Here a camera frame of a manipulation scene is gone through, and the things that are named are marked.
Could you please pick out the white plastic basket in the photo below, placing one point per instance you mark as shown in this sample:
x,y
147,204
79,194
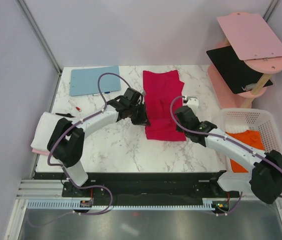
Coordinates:
x,y
237,120

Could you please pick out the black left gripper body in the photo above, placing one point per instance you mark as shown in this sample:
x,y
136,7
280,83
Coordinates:
x,y
137,114

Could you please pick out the black board on shelf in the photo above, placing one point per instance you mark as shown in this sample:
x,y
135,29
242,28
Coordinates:
x,y
236,74

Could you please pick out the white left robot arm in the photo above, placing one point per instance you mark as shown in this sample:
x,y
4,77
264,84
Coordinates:
x,y
67,140

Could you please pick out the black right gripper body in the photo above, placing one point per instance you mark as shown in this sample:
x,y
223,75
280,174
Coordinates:
x,y
178,128

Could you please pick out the blue white pen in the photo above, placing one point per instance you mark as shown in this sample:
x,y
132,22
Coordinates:
x,y
103,93

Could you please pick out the magenta t shirt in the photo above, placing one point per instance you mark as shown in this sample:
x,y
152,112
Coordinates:
x,y
160,89

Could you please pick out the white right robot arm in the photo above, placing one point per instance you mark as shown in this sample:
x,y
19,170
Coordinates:
x,y
263,177

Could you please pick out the white t shirt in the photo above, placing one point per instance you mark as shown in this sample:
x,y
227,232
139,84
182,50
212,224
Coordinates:
x,y
44,130

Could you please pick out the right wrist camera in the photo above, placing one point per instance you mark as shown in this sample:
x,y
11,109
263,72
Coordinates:
x,y
191,102

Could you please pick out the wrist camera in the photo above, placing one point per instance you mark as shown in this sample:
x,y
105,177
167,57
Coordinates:
x,y
133,97
191,102

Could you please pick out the red white small marker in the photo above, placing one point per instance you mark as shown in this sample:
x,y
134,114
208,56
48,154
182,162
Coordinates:
x,y
75,106

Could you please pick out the orange t shirt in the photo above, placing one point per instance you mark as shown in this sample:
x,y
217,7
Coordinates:
x,y
249,137

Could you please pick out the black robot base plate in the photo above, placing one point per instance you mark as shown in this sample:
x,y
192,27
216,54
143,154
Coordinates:
x,y
149,188

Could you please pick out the light blue mat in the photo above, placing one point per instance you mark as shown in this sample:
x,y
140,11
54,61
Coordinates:
x,y
84,81

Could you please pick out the pink tiered shelf stand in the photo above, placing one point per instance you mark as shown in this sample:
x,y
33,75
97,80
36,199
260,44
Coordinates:
x,y
255,43

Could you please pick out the white slotted cable duct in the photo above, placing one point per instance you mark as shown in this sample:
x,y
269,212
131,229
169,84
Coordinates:
x,y
75,204

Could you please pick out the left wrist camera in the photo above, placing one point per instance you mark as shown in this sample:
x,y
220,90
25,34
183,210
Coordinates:
x,y
133,97

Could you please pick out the aluminium frame rails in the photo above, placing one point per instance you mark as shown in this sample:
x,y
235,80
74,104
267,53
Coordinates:
x,y
39,189

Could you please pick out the pink t shirt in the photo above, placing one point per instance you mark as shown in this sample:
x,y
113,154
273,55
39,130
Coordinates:
x,y
39,152

